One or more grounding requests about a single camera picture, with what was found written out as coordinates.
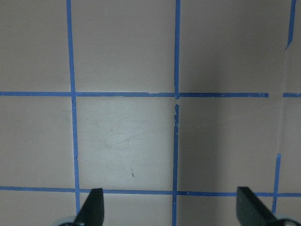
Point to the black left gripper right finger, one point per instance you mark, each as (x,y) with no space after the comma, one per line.
(251,211)

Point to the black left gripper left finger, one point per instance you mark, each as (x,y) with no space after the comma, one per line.
(92,211)

